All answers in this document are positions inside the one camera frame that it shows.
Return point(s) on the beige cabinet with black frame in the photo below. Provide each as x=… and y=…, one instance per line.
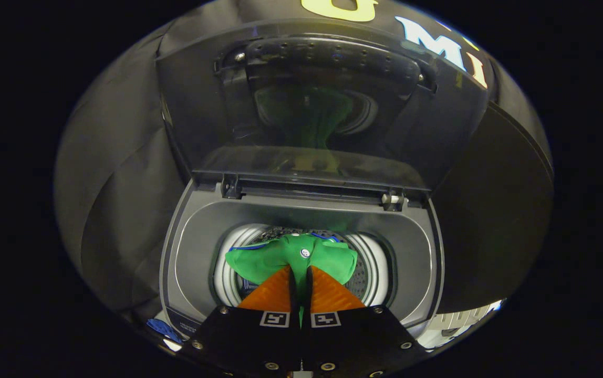
x=490, y=210

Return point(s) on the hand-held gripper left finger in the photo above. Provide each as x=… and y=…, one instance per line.
x=259, y=336

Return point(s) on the black backdrop cloth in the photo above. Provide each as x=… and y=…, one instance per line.
x=117, y=184

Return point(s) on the dark transparent washing machine lid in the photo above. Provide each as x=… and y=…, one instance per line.
x=207, y=115

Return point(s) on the green polo shirt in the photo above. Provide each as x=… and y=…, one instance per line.
x=259, y=260

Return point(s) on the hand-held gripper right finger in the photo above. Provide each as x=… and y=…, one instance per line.
x=349, y=336

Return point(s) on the grey washing machine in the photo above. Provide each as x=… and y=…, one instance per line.
x=196, y=241

